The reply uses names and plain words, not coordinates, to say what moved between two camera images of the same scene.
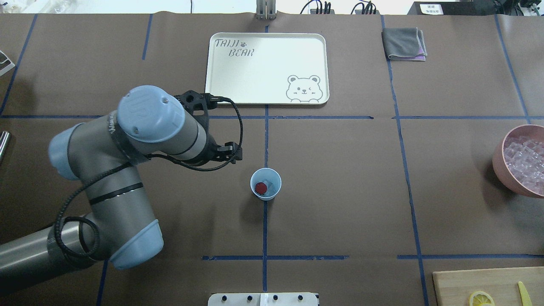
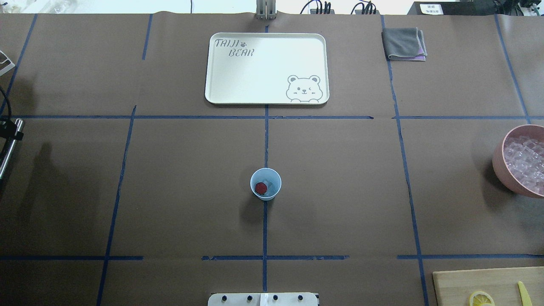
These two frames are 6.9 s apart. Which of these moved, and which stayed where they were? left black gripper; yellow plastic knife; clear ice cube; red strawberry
Moved: left black gripper
Stayed: yellow plastic knife; clear ice cube; red strawberry
